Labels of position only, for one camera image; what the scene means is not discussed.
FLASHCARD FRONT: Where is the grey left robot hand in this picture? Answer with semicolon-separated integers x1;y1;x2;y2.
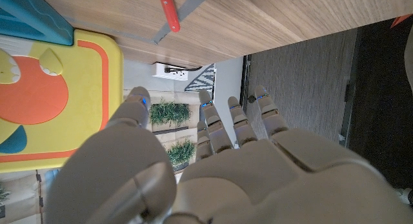
43;85;413;224

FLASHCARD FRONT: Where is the red handled fork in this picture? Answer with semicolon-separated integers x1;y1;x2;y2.
157;0;181;33

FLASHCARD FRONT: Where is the yellow dinosaur toy basketball hoop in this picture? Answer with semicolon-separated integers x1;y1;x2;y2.
0;0;124;174

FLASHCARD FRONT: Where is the printed backdrop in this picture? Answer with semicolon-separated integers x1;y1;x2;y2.
0;57;246;224

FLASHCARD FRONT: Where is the white power strip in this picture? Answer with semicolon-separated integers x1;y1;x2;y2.
152;62;189;81

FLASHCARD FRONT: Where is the black power strip cable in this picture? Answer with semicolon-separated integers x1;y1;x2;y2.
163;65;203;74

